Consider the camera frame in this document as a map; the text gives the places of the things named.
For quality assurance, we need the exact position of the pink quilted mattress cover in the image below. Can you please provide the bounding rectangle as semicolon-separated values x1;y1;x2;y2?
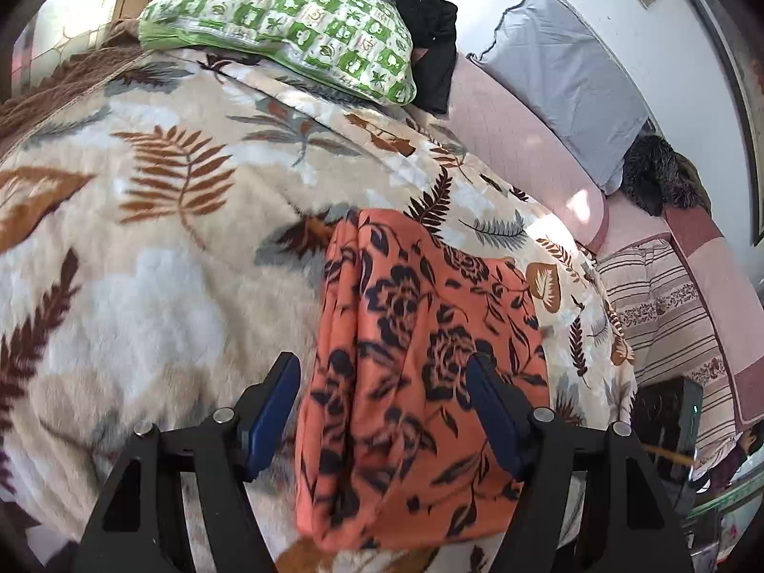
412;51;610;253

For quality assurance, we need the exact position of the orange floral garment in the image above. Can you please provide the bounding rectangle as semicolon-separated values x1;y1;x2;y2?
294;209;551;553

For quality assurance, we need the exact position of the green checkered pillow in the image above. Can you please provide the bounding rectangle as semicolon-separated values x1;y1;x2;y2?
138;0;418;106

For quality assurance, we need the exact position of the black cloth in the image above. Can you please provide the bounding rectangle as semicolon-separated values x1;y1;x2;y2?
306;0;460;116

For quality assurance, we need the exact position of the striped floral quilt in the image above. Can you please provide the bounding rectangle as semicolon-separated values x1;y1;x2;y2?
597;239;748;470

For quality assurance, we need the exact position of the grey pillow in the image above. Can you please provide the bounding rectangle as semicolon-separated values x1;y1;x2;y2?
467;0;651;195

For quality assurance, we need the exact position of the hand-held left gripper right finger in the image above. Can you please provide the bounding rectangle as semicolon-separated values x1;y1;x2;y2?
465;354;697;573

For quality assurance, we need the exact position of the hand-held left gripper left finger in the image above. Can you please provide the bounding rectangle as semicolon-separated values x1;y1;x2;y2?
72;352;302;573

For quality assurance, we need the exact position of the dark fuzzy cloth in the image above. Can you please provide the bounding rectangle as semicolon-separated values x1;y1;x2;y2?
621;134;712;217

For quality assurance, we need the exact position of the leaf print fleece blanket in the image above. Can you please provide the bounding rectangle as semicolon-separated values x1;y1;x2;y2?
0;48;637;573

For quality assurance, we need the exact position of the black box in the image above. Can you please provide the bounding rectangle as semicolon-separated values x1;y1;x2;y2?
631;377;704;482

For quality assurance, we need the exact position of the pink and maroon cloth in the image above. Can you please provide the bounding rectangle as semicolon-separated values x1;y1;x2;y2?
662;206;764;426

